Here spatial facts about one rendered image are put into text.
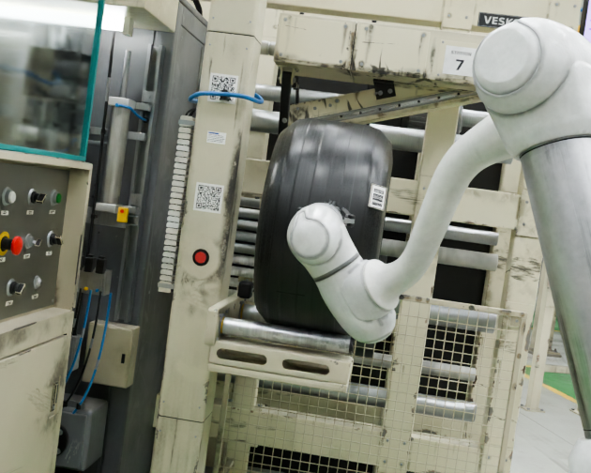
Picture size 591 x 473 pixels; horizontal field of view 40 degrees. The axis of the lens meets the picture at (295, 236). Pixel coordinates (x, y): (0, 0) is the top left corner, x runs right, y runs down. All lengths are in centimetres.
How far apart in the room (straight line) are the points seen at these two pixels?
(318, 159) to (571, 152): 98
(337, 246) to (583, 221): 56
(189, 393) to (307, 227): 88
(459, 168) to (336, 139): 71
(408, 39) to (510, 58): 135
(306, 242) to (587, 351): 60
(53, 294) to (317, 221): 85
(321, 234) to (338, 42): 105
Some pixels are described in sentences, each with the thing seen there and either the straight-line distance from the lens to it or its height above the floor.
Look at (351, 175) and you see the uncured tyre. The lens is 195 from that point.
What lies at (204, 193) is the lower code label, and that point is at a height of 123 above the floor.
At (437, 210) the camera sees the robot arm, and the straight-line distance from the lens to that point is 142.
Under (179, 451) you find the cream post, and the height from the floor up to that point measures 53.
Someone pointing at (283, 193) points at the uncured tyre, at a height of 126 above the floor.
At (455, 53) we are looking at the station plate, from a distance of 242.
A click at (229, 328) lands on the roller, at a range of 210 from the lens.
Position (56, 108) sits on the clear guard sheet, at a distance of 193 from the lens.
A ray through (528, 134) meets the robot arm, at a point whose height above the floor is 138.
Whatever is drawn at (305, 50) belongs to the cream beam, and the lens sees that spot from 243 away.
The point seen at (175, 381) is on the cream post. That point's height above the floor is 72.
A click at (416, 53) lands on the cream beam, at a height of 171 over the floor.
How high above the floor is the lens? 126
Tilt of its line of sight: 3 degrees down
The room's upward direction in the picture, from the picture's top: 8 degrees clockwise
